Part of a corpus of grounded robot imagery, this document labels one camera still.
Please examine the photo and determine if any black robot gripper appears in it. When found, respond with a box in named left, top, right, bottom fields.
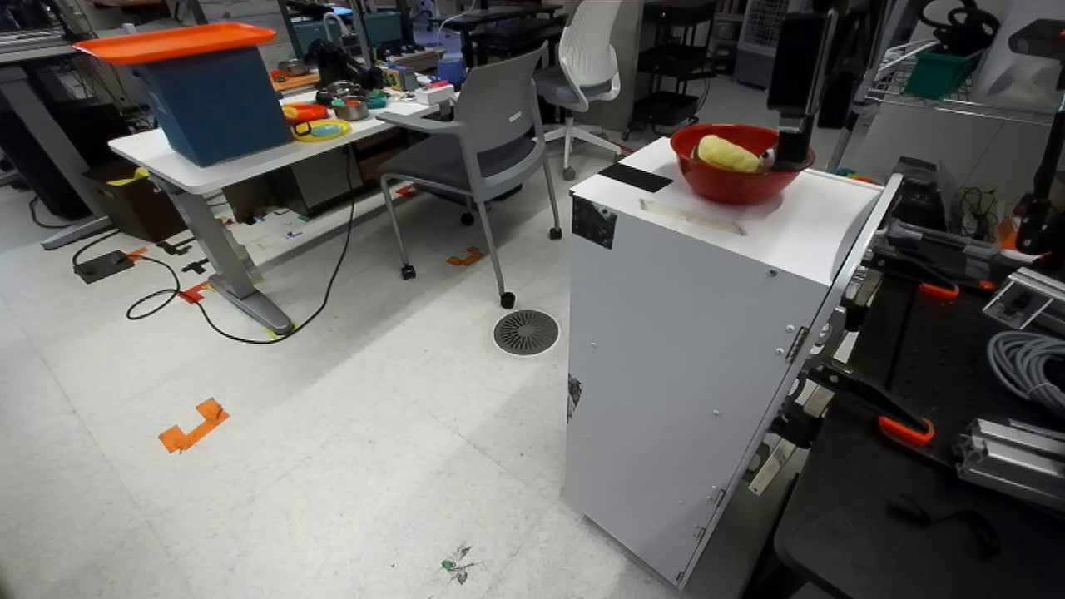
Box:
left=769, top=11, right=838, bottom=169

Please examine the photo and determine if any red plastic bowl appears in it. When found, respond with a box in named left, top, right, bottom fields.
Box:
left=669, top=124, right=798, bottom=207

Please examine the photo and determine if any white toy fridge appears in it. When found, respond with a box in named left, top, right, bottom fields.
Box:
left=564, top=139, right=897, bottom=586

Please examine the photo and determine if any white office chair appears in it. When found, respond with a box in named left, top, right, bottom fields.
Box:
left=535, top=0, right=621, bottom=178

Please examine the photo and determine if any grey office chair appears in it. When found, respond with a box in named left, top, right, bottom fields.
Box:
left=380, top=43, right=564, bottom=310

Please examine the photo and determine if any blue bin orange lid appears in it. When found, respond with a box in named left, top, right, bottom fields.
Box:
left=78, top=18, right=292, bottom=167

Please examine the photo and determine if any white office desk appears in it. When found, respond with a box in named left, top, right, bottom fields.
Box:
left=109, top=93, right=432, bottom=336

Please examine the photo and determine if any orange floor tape marker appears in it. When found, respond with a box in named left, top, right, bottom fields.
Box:
left=159, top=400, right=228, bottom=451

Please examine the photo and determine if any orange handled black clamp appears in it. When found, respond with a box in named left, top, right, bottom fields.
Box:
left=809, top=363, right=935, bottom=450

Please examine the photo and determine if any grey coiled cable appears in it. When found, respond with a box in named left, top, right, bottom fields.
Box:
left=985, top=326, right=1065, bottom=421

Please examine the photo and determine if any black floor cable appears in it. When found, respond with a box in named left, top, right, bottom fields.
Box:
left=70, top=147, right=361, bottom=349

